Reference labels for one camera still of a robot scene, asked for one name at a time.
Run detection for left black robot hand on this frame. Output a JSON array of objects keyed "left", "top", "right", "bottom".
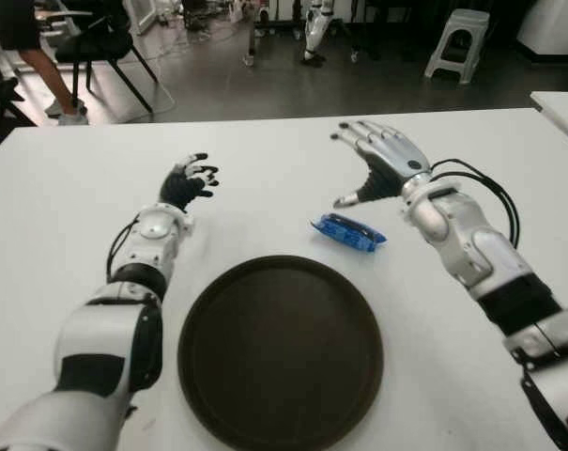
[{"left": 159, "top": 152, "right": 222, "bottom": 212}]

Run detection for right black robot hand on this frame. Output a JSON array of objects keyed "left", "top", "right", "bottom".
[{"left": 330, "top": 120, "right": 432, "bottom": 210}]

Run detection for blue Oreo cookie packet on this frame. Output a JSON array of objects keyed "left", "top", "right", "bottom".
[{"left": 310, "top": 212, "right": 389, "bottom": 256}]

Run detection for white plastic stool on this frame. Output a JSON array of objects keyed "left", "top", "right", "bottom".
[{"left": 422, "top": 8, "right": 491, "bottom": 86}]

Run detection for white humanoid robot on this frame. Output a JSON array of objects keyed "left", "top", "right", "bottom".
[{"left": 300, "top": 0, "right": 336, "bottom": 68}]

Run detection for black chair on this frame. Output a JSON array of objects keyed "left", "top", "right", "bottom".
[{"left": 53, "top": 0, "right": 159, "bottom": 114}]

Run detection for white framed panel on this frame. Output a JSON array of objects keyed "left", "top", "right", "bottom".
[{"left": 123, "top": 0, "right": 159, "bottom": 37}]

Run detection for white side table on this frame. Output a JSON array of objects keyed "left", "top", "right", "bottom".
[{"left": 530, "top": 90, "right": 568, "bottom": 147}]

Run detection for round dark brown tray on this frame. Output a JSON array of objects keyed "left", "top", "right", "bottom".
[{"left": 177, "top": 255, "right": 386, "bottom": 451}]

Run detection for white cabinet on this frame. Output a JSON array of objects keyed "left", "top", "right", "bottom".
[{"left": 516, "top": 0, "right": 568, "bottom": 62}]

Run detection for person in black shorts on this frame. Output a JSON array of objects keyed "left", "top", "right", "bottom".
[{"left": 0, "top": 0, "right": 90, "bottom": 127}]

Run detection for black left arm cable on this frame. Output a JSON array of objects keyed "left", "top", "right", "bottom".
[{"left": 105, "top": 220, "right": 142, "bottom": 279}]

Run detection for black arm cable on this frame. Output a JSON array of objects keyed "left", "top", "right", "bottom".
[
  {"left": 431, "top": 158, "right": 520, "bottom": 248},
  {"left": 105, "top": 220, "right": 142, "bottom": 279}
]

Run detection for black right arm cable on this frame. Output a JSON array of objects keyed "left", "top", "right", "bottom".
[{"left": 431, "top": 158, "right": 520, "bottom": 248}]

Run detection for white floor cables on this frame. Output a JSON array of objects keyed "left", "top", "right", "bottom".
[{"left": 156, "top": 16, "right": 247, "bottom": 65}]

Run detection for black wheeled gantry frame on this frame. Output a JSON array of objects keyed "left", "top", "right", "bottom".
[{"left": 242, "top": 0, "right": 362, "bottom": 68}]

